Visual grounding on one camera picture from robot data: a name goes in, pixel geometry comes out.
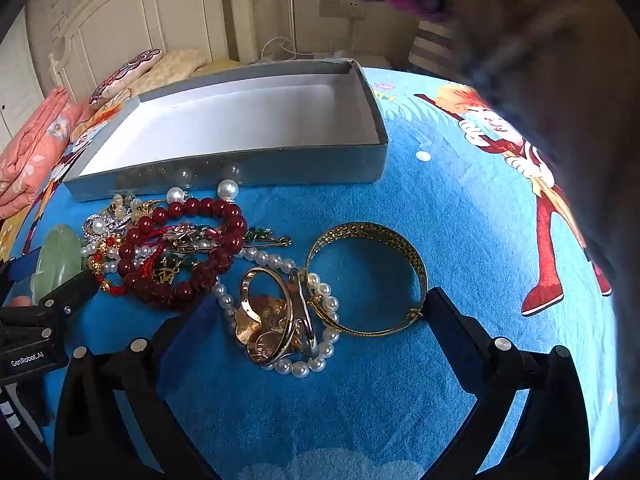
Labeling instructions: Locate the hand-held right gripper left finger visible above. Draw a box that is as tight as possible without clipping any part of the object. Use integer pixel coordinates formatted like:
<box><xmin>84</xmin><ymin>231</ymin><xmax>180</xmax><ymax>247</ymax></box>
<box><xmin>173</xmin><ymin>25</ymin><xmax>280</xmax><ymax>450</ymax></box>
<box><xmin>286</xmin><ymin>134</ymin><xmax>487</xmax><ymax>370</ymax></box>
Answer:
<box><xmin>52</xmin><ymin>296</ymin><xmax>226</xmax><ymax>480</ymax></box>

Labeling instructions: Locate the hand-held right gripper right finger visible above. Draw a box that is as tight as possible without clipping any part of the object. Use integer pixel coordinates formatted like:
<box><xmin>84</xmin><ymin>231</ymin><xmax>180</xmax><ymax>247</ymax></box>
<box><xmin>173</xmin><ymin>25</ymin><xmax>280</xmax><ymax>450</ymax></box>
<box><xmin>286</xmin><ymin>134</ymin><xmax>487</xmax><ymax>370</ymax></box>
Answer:
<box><xmin>422</xmin><ymin>286</ymin><xmax>593</xmax><ymax>480</ymax></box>

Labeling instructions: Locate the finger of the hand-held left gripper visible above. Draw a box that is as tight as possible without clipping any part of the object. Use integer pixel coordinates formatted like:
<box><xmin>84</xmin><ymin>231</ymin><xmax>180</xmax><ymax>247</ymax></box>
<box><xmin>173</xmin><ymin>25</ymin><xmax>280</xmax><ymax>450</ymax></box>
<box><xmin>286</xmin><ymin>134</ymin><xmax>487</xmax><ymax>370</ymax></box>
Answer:
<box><xmin>36</xmin><ymin>270</ymin><xmax>101</xmax><ymax>320</ymax></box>
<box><xmin>0</xmin><ymin>254</ymin><xmax>42</xmax><ymax>288</ymax></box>

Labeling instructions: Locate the green jade bangle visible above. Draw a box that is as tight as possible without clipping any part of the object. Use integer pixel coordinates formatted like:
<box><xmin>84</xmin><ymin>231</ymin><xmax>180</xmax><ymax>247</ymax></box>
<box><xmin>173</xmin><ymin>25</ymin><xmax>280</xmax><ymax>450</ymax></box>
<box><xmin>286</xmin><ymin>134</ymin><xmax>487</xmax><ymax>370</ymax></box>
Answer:
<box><xmin>30</xmin><ymin>225</ymin><xmax>87</xmax><ymax>303</ymax></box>

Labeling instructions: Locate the red string bracelet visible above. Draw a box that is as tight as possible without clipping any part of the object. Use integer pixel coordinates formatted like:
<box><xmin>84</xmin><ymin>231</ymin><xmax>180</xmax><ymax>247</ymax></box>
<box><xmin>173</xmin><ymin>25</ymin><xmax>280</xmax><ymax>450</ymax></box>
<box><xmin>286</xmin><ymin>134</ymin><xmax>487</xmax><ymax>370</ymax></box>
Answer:
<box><xmin>87</xmin><ymin>239</ymin><xmax>171</xmax><ymax>297</ymax></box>

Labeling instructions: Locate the gold ring ornament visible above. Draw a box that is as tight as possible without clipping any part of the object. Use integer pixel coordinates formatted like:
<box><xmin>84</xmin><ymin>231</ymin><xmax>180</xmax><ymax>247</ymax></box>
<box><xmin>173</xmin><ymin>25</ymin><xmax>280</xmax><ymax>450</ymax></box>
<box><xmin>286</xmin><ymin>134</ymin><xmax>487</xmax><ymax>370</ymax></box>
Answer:
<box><xmin>235</xmin><ymin>295</ymin><xmax>318</xmax><ymax>362</ymax></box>

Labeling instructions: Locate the silver rhinestone hair clip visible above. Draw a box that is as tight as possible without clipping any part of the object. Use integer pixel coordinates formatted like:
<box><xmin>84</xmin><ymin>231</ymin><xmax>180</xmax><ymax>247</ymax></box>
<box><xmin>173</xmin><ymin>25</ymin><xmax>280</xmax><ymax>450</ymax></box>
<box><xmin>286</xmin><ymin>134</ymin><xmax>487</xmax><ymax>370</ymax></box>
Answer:
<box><xmin>82</xmin><ymin>205</ymin><xmax>133</xmax><ymax>242</ymax></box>

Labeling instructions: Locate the smooth gold bangle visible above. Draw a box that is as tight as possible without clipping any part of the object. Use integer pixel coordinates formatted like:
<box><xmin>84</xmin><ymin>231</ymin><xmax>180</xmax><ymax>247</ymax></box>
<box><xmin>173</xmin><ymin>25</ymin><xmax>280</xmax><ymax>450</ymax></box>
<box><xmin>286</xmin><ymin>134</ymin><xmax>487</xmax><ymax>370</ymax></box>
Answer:
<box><xmin>240</xmin><ymin>266</ymin><xmax>315</xmax><ymax>365</ymax></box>

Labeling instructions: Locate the wide patterned gold bangle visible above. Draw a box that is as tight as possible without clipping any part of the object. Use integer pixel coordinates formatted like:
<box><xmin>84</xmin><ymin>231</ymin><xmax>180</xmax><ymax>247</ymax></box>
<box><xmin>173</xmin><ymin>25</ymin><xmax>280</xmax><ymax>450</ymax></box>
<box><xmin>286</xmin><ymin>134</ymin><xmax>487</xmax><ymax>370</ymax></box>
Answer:
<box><xmin>304</xmin><ymin>221</ymin><xmax>429</xmax><ymax>337</ymax></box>

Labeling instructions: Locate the multicolour stone bead bracelet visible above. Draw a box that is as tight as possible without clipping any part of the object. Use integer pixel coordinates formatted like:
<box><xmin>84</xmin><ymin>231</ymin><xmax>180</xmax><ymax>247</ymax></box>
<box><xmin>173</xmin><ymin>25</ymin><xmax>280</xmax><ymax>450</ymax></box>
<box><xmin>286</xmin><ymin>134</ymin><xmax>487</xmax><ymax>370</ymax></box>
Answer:
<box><xmin>110</xmin><ymin>192</ymin><xmax>151</xmax><ymax>222</ymax></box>

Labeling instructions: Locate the red bead bracelet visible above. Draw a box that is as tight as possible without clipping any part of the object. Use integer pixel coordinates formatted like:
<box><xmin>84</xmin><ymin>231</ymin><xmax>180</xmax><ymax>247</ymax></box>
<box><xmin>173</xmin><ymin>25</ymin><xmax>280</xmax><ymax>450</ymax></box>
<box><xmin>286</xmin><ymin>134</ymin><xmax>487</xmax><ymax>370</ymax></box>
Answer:
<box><xmin>117</xmin><ymin>197</ymin><xmax>248</xmax><ymax>307</ymax></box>

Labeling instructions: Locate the flower jewelled hair clip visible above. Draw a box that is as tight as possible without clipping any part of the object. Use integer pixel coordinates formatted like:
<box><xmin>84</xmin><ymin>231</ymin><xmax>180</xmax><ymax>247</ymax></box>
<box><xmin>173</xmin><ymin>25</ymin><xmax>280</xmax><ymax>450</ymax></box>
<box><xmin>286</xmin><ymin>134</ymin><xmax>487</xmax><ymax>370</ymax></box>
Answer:
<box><xmin>165</xmin><ymin>225</ymin><xmax>293</xmax><ymax>281</ymax></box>

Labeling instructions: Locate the grey cardboard box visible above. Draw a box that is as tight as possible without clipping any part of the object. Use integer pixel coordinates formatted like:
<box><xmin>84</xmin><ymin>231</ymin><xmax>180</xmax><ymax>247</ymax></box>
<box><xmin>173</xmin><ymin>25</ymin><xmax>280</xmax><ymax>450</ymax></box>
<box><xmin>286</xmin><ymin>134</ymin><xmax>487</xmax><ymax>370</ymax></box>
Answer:
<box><xmin>62</xmin><ymin>58</ymin><xmax>390</xmax><ymax>203</ymax></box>

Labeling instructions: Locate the blue printed blanket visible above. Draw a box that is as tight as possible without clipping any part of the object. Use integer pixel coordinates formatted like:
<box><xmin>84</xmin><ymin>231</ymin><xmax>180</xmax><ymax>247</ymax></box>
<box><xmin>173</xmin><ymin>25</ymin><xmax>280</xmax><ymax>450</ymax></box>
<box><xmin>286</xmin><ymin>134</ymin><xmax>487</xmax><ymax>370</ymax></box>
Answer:
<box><xmin>0</xmin><ymin>67</ymin><xmax>621</xmax><ymax>480</ymax></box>

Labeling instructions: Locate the pink folded quilt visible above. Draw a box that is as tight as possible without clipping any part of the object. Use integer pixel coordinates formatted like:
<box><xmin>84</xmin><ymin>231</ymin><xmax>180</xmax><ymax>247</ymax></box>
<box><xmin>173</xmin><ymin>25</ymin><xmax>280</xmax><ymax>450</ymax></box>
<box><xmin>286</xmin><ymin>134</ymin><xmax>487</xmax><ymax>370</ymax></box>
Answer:
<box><xmin>0</xmin><ymin>86</ymin><xmax>83</xmax><ymax>221</ymax></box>

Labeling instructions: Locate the white wardrobe door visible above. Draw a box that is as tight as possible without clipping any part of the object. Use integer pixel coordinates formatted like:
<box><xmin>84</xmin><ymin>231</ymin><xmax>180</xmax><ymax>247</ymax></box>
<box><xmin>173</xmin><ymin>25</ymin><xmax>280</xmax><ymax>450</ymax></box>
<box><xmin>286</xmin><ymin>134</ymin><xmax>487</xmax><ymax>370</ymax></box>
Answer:
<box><xmin>0</xmin><ymin>15</ymin><xmax>45</xmax><ymax>151</ymax></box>

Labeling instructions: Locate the patterned embroidered pillow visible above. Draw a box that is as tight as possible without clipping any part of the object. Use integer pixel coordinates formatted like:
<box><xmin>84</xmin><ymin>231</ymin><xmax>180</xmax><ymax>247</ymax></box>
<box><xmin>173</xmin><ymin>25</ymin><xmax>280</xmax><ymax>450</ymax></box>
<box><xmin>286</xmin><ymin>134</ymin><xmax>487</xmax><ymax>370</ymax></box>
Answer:
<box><xmin>89</xmin><ymin>49</ymin><xmax>165</xmax><ymax>108</ymax></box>

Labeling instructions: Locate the yellow pillow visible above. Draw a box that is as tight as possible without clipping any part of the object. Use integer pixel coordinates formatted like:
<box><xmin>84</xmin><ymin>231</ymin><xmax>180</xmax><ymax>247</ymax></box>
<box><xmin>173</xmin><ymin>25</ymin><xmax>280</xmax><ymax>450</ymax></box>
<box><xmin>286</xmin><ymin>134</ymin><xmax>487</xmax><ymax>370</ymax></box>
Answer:
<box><xmin>102</xmin><ymin>49</ymin><xmax>208</xmax><ymax>111</ymax></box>

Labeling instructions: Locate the white nightstand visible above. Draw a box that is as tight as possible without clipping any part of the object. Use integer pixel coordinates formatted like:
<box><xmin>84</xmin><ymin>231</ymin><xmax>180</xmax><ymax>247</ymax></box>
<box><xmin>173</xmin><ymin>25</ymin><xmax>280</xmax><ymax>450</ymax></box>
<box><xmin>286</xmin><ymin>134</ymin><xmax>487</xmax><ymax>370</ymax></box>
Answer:
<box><xmin>250</xmin><ymin>50</ymin><xmax>391</xmax><ymax>69</ymax></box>

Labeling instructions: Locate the blurry brown cloth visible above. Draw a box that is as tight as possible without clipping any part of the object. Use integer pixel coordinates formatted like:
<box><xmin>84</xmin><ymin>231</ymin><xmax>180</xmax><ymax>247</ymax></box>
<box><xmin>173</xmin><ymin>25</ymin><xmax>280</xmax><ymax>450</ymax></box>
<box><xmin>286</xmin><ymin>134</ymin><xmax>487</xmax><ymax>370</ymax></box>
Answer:
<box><xmin>320</xmin><ymin>0</ymin><xmax>640</xmax><ymax>286</ymax></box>

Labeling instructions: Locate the white wooden headboard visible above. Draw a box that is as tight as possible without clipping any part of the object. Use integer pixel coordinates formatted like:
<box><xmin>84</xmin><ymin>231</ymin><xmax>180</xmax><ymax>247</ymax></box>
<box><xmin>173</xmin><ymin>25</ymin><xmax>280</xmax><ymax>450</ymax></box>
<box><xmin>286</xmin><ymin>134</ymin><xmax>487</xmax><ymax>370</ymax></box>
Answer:
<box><xmin>25</xmin><ymin>0</ymin><xmax>257</xmax><ymax>106</ymax></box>

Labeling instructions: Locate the silver pole lamp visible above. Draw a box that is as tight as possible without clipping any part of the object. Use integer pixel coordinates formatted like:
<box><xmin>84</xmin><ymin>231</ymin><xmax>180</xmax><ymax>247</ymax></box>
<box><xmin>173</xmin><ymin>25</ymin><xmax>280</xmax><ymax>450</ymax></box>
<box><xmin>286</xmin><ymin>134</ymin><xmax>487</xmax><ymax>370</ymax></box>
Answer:
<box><xmin>284</xmin><ymin>0</ymin><xmax>313</xmax><ymax>58</ymax></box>

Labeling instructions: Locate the white pearl necklace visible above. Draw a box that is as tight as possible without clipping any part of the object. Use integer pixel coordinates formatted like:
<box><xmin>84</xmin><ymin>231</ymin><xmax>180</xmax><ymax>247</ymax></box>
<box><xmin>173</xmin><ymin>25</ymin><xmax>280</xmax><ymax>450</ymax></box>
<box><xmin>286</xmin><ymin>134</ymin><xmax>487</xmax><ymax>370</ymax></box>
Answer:
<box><xmin>82</xmin><ymin>242</ymin><xmax>341</xmax><ymax>378</ymax></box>

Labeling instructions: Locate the pearl and clear bead bracelet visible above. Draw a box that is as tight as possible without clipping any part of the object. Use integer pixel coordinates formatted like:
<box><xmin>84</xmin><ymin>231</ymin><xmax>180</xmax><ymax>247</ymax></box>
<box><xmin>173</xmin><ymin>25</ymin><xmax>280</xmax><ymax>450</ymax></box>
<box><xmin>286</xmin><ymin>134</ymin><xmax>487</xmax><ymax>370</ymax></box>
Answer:
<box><xmin>167</xmin><ymin>162</ymin><xmax>244</xmax><ymax>206</ymax></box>

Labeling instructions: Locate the white charger cable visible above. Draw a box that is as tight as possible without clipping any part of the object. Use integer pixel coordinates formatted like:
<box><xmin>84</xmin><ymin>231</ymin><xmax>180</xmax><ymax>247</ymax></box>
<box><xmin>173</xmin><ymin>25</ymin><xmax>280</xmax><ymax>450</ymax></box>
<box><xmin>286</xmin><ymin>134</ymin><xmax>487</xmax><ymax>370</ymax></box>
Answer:
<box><xmin>259</xmin><ymin>15</ymin><xmax>358</xmax><ymax>63</ymax></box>

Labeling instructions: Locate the wall socket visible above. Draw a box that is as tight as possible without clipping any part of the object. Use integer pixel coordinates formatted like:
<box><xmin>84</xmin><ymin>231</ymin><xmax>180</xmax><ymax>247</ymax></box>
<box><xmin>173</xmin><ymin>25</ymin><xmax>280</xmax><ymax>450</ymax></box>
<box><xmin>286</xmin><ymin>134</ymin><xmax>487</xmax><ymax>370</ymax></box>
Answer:
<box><xmin>320</xmin><ymin>0</ymin><xmax>365</xmax><ymax>20</ymax></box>

